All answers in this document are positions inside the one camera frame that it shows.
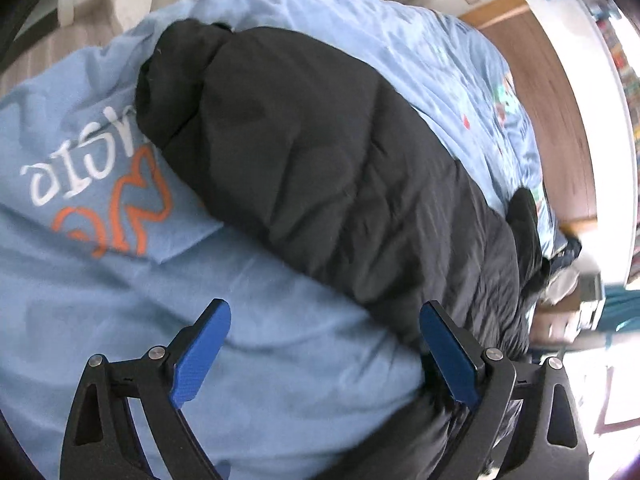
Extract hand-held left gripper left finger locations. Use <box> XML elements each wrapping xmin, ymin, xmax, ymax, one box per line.
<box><xmin>59</xmin><ymin>298</ymin><xmax>232</xmax><ymax>480</ymax></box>

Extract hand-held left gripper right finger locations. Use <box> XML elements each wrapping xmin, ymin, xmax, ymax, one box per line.
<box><xmin>419</xmin><ymin>301</ymin><xmax>591</xmax><ymax>480</ymax></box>

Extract black puffer jacket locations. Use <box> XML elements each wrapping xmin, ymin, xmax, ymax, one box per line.
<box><xmin>136</xmin><ymin>17</ymin><xmax>553</xmax><ymax>480</ymax></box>

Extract blue printed duvet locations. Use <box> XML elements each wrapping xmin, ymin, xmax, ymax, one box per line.
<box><xmin>0</xmin><ymin>0</ymin><xmax>561</xmax><ymax>480</ymax></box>

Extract white cloth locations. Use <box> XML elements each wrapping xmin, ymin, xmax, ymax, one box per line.
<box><xmin>541</xmin><ymin>264</ymin><xmax>579</xmax><ymax>307</ymax></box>

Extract white box device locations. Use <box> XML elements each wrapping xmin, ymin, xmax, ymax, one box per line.
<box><xmin>579</xmin><ymin>270</ymin><xmax>605</xmax><ymax>332</ymax></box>

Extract dark backpack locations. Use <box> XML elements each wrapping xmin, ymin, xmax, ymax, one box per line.
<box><xmin>549</xmin><ymin>236</ymin><xmax>584</xmax><ymax>275</ymax></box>

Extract teal curtain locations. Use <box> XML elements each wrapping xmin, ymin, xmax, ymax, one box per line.
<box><xmin>601</xmin><ymin>284</ymin><xmax>640</xmax><ymax>335</ymax></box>

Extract wooden headboard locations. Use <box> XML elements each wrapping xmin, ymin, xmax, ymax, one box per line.
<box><xmin>459</xmin><ymin>0</ymin><xmax>599</xmax><ymax>233</ymax></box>

